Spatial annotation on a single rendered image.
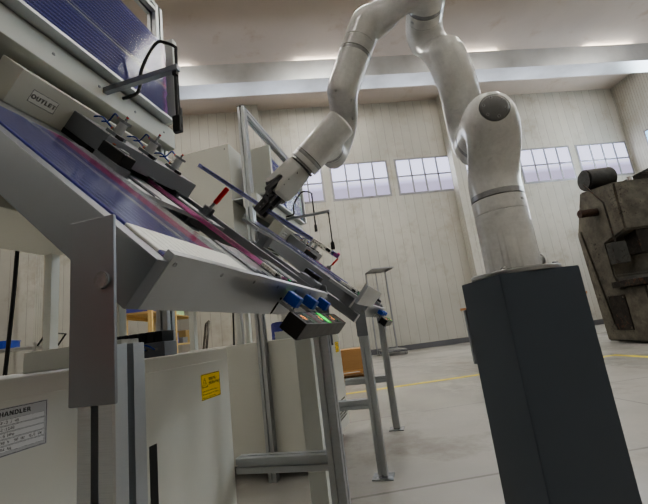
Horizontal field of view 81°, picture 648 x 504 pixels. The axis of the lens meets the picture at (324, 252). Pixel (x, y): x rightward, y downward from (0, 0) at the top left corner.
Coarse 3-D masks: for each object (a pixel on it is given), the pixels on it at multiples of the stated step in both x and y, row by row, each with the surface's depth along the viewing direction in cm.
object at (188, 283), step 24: (168, 264) 41; (192, 264) 44; (216, 264) 49; (168, 288) 43; (192, 288) 47; (216, 288) 52; (240, 288) 58; (264, 288) 65; (288, 288) 75; (312, 288) 91; (240, 312) 63; (264, 312) 72; (288, 312) 84; (312, 312) 101
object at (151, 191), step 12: (12, 108) 77; (36, 120) 82; (60, 132) 88; (132, 180) 88; (144, 192) 83; (156, 192) 95; (168, 192) 111; (168, 204) 90; (180, 216) 114; (192, 216) 100; (204, 216) 110; (192, 228) 109
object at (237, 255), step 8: (208, 240) 77; (216, 240) 82; (224, 248) 79; (232, 248) 87; (232, 256) 77; (240, 256) 84; (248, 256) 89; (256, 256) 101; (240, 264) 74; (248, 264) 79; (256, 264) 87; (272, 264) 107; (256, 272) 76; (264, 272) 78; (280, 272) 100
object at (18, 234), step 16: (0, 208) 88; (0, 224) 98; (16, 224) 99; (0, 240) 110; (16, 240) 111; (32, 240) 113; (48, 240) 115; (16, 256) 124; (48, 256) 129; (16, 272) 123; (48, 272) 128; (48, 288) 126; (48, 304) 125; (48, 320) 124; (48, 336) 123
